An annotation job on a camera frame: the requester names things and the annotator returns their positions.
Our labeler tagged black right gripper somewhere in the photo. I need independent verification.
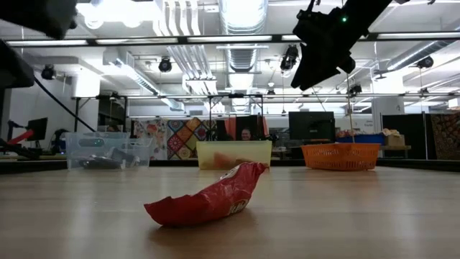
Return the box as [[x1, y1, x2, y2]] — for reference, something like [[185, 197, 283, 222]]
[[290, 6, 357, 91]]

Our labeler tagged brown Hershey's chocolate bar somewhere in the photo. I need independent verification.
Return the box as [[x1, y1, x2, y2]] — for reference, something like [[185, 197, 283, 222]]
[[109, 147, 141, 168]]

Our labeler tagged dark candy wrapper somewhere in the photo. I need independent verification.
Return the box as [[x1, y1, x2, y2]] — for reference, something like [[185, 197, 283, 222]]
[[77, 154, 127, 170]]

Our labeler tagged large black monitor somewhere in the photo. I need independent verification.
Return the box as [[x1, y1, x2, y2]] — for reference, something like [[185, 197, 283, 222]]
[[288, 111, 336, 141]]

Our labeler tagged blue storage bin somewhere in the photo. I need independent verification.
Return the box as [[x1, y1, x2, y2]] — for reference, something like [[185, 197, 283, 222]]
[[336, 133, 385, 145]]

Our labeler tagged orange plastic basket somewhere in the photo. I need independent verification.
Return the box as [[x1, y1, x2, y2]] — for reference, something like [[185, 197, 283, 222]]
[[300, 142, 381, 171]]

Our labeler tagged orange curtain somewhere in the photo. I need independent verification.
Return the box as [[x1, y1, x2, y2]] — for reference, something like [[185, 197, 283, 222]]
[[224, 117, 270, 137]]

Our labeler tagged cardboard box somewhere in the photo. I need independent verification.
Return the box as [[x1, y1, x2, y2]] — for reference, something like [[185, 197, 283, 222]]
[[384, 133, 406, 147]]

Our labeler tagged yellow plastic bin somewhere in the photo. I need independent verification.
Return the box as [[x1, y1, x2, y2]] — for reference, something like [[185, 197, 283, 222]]
[[196, 140, 273, 171]]

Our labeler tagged black partition panel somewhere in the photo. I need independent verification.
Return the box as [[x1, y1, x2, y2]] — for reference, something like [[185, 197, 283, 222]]
[[381, 114, 428, 160]]

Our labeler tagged colourful geometric quilt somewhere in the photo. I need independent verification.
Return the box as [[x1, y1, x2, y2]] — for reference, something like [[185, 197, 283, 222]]
[[167, 117, 216, 160]]

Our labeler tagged brown patterned cloth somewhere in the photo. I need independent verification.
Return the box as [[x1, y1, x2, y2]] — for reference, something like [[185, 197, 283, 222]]
[[430, 113, 460, 160]]

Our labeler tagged red KitKat bar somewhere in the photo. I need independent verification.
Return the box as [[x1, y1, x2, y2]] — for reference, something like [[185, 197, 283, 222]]
[[143, 161, 269, 227]]

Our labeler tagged white floral cloth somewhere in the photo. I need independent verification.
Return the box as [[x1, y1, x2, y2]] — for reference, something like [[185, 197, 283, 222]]
[[132, 118, 169, 160]]

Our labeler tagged clear plastic bin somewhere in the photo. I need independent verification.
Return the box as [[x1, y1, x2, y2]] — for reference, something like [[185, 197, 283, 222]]
[[65, 132, 154, 170]]

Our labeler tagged small black monitor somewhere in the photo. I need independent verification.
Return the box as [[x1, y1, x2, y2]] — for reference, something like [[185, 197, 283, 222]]
[[27, 117, 49, 142]]

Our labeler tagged red lever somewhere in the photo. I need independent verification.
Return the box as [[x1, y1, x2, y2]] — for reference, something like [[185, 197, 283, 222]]
[[6, 129, 35, 146]]

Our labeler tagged black overhead camera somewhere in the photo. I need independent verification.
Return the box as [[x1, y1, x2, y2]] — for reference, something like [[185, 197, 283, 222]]
[[280, 45, 300, 72]]

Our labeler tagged silver ventilation duct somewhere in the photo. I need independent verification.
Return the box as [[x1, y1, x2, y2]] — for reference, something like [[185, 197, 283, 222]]
[[218, 0, 269, 73]]

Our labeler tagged black overhead frame beam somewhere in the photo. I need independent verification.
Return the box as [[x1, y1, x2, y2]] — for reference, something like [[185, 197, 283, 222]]
[[0, 32, 460, 47]]

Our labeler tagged black table frame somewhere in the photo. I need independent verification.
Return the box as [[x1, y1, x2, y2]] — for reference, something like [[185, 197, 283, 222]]
[[0, 158, 460, 173]]

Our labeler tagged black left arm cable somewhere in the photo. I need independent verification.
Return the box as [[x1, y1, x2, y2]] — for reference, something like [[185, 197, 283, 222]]
[[33, 76, 98, 133]]

